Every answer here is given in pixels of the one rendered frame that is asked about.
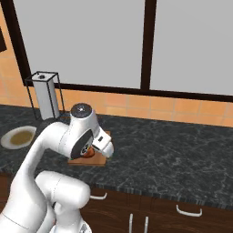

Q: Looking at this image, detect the dark wall cupboard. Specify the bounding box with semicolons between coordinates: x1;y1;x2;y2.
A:
0;26;8;53

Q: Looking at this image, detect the orange red food item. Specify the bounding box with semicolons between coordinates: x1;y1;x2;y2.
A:
80;145;96;159

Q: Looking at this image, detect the brown wooden cutting board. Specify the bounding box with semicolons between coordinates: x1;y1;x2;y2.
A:
66;130;112;167

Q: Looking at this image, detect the white curved drawer handle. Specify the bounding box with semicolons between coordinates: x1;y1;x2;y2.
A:
175;204;204;218
89;192;108;201

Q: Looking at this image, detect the white paper towel roll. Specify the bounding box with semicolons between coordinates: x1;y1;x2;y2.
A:
31;73;61;121

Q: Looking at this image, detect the white round plate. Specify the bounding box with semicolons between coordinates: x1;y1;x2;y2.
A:
0;125;38;150

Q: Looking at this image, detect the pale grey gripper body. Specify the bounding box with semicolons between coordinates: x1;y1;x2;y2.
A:
92;139;116;159

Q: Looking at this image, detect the dark wood cupboard door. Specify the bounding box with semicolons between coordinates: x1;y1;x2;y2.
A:
139;212;233;233
79;208;141;233

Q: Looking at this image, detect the dark framed window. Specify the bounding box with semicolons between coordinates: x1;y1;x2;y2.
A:
0;0;233;103

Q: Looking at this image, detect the dark wood drawer front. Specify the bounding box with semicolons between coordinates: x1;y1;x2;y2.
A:
150;194;233;228
81;187;153;215

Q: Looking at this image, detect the olive brown meat slab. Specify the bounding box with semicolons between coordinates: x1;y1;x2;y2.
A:
9;129;35;147

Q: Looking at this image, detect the black wire stand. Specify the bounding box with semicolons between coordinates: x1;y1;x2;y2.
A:
24;70;66;121

